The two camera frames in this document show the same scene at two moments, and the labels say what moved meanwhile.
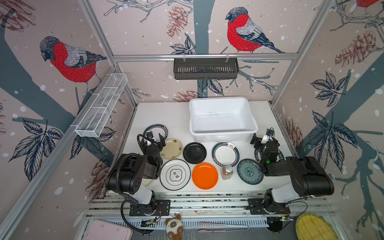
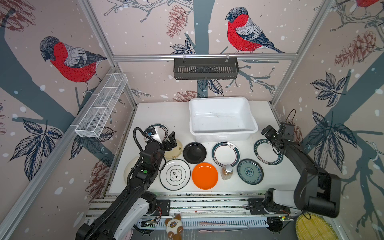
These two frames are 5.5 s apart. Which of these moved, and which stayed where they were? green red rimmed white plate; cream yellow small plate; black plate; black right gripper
Moved: black right gripper
Stayed: black plate; green red rimmed white plate; cream yellow small plate
